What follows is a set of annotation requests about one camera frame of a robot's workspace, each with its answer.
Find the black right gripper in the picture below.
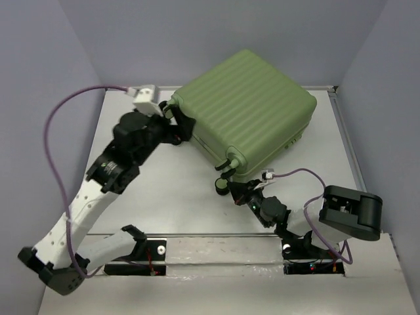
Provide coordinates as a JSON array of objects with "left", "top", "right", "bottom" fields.
[{"left": 225, "top": 179, "right": 270, "bottom": 228}]

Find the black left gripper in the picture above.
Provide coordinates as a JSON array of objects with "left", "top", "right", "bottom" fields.
[{"left": 136, "top": 106, "right": 199, "bottom": 165}]

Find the green hard-shell suitcase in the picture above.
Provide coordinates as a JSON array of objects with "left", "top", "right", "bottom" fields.
[{"left": 166, "top": 49, "right": 317, "bottom": 196}]

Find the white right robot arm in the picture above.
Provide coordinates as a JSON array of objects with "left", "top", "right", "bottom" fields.
[{"left": 228, "top": 180, "right": 383, "bottom": 257}]

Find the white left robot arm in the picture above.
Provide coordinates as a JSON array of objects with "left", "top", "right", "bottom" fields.
[{"left": 18, "top": 102, "right": 196, "bottom": 296}]

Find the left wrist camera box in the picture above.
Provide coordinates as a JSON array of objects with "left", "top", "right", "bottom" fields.
[{"left": 133, "top": 85, "right": 163, "bottom": 116}]

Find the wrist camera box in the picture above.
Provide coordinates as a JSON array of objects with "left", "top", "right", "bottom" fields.
[
  {"left": 133, "top": 85, "right": 163, "bottom": 116},
  {"left": 253, "top": 169, "right": 276, "bottom": 190}
]

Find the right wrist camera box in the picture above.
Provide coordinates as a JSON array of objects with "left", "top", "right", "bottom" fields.
[{"left": 253, "top": 169, "right": 276, "bottom": 190}]

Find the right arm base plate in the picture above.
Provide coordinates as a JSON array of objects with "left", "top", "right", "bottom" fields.
[{"left": 281, "top": 239, "right": 345, "bottom": 276}]

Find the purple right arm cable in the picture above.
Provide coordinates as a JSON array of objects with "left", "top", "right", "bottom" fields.
[{"left": 274, "top": 168, "right": 354, "bottom": 265}]

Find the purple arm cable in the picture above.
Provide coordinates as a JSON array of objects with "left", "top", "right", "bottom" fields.
[
  {"left": 44, "top": 85, "right": 131, "bottom": 280},
  {"left": 274, "top": 168, "right": 354, "bottom": 265}
]

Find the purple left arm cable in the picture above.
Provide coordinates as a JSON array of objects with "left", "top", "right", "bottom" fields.
[{"left": 44, "top": 85, "right": 131, "bottom": 280}]

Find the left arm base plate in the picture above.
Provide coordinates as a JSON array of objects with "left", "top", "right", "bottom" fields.
[{"left": 102, "top": 238, "right": 167, "bottom": 276}]

